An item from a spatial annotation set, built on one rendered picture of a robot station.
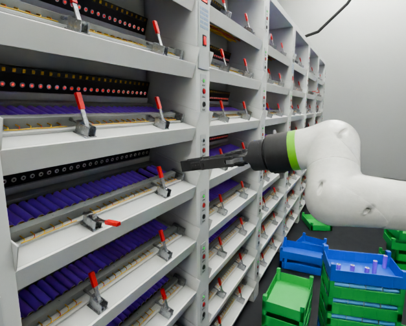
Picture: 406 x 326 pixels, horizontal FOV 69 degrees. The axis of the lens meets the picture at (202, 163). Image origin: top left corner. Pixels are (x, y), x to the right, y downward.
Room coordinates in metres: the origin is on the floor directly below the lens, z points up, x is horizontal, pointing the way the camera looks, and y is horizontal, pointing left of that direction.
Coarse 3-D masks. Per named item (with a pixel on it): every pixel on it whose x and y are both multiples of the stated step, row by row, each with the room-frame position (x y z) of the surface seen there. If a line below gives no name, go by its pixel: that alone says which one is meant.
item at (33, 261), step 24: (96, 168) 0.81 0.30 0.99; (168, 168) 1.02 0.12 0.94; (192, 192) 0.96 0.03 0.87; (120, 216) 0.67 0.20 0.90; (144, 216) 0.74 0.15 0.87; (48, 240) 0.53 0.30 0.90; (72, 240) 0.55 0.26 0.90; (96, 240) 0.59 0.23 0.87; (24, 264) 0.46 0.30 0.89; (48, 264) 0.49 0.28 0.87
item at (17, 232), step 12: (144, 180) 0.85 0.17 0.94; (156, 180) 0.89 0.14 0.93; (120, 192) 0.74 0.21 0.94; (132, 192) 0.79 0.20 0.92; (144, 192) 0.81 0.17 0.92; (84, 204) 0.64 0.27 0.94; (96, 204) 0.67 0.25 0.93; (48, 216) 0.57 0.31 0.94; (60, 216) 0.58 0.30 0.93; (72, 216) 0.61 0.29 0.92; (12, 228) 0.51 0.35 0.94; (24, 228) 0.51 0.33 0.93; (36, 228) 0.54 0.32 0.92; (12, 240) 0.50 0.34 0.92; (24, 240) 0.50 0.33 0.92
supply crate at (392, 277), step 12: (324, 252) 1.34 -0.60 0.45; (336, 252) 1.36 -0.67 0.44; (348, 252) 1.35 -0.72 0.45; (360, 252) 1.34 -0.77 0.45; (324, 264) 1.32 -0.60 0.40; (336, 264) 1.32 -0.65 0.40; (348, 264) 1.32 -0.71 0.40; (360, 264) 1.32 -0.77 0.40; (372, 264) 1.32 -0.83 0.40; (336, 276) 1.18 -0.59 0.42; (348, 276) 1.17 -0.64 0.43; (360, 276) 1.16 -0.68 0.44; (372, 276) 1.15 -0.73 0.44; (384, 276) 1.14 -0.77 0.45; (396, 276) 1.13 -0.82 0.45
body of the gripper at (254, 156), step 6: (252, 144) 0.69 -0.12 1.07; (258, 144) 0.68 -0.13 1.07; (252, 150) 0.68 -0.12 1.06; (258, 150) 0.67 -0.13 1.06; (234, 156) 0.70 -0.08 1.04; (240, 156) 0.69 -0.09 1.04; (246, 156) 0.69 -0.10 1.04; (252, 156) 0.68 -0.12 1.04; (258, 156) 0.67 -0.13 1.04; (240, 162) 0.69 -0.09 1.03; (246, 162) 0.69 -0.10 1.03; (252, 162) 0.68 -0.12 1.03; (258, 162) 0.67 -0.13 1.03; (264, 162) 0.68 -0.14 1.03; (252, 168) 0.69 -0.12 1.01; (258, 168) 0.68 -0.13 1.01; (264, 168) 0.68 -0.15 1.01
